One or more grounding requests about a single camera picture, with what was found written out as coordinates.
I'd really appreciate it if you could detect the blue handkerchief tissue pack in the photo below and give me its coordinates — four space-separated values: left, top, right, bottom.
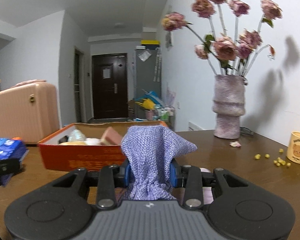
0 138 29 176

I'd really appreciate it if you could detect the purple woven pouch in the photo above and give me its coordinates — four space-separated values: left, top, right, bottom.
121 125 197 201

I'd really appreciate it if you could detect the lilac fuzzy towel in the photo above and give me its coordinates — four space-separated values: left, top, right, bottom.
199 167 215 205

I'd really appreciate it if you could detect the clear plastic bag bundle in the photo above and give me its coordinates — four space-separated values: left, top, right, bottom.
68 129 86 142

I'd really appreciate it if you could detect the white yellow plush toy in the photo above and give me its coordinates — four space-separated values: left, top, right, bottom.
59 138 102 146

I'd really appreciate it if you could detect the pink striped sponge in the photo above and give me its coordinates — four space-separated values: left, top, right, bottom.
100 127 123 145

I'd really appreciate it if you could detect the orange cardboard box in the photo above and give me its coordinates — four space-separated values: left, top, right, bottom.
38 121 167 171

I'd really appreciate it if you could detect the metal storage trolley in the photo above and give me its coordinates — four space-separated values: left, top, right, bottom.
153 105 175 130

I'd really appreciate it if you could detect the pink ribbed suitcase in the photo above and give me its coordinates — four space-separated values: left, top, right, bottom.
0 80 59 144

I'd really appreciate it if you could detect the fallen pink petal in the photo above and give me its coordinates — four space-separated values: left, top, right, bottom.
229 141 241 147

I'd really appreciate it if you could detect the purple textured vase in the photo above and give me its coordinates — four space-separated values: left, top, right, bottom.
212 75 245 140

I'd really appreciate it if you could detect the dark brown entry door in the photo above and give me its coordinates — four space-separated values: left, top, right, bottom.
92 53 128 119

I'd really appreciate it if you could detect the grey refrigerator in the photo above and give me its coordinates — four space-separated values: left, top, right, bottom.
134 47 162 119

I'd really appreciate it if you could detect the cream bear mug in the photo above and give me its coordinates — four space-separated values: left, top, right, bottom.
287 131 300 164

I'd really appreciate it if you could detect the dried pink rose bouquet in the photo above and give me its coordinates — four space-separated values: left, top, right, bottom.
161 0 282 78

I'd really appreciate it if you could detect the yellow box on refrigerator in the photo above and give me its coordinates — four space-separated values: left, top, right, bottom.
141 40 160 46

